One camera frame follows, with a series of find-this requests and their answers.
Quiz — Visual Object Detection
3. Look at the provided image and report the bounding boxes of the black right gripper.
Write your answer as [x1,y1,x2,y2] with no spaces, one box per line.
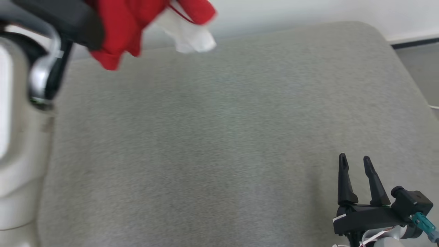
[332,153,409,236]

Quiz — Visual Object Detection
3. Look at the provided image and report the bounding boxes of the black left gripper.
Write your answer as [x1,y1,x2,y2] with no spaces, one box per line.
[10,0,105,51]

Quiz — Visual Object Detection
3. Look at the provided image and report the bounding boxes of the red number 23 jersey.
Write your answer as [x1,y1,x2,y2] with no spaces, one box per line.
[84,0,217,71]

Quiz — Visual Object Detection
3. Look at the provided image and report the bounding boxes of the dark skirting board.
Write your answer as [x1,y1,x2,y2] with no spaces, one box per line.
[391,36,439,49]

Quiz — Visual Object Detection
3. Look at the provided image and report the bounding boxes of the teal cable connector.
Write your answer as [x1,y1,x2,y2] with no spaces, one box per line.
[411,212,439,243]

